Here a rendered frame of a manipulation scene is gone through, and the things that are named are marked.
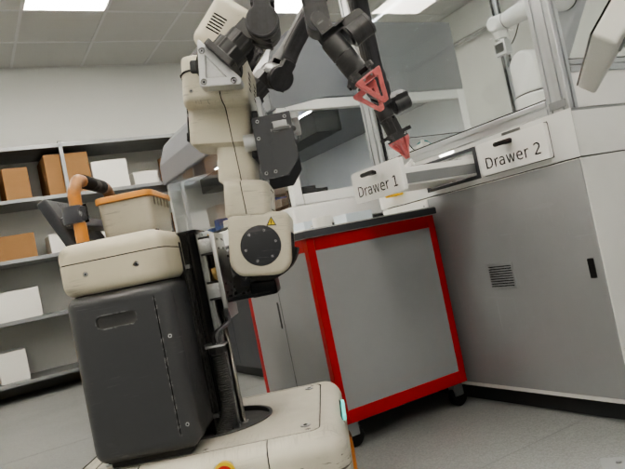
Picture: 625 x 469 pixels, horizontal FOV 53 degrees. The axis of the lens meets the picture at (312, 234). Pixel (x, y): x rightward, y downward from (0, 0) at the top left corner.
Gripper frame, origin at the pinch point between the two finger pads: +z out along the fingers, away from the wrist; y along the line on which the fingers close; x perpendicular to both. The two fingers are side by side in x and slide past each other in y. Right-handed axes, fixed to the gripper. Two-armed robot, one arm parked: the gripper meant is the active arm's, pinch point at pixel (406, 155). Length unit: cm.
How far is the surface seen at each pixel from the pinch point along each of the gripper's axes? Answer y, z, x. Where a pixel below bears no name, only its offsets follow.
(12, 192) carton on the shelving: 76, -112, -374
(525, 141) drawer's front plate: -18.0, 12.8, 33.3
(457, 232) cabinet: -11.5, 34.1, -9.0
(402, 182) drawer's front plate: 14.4, 6.2, 10.0
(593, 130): -28, 18, 50
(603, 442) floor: 21, 94, 46
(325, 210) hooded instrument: -8, 8, -85
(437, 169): -2.2, 8.6, 8.5
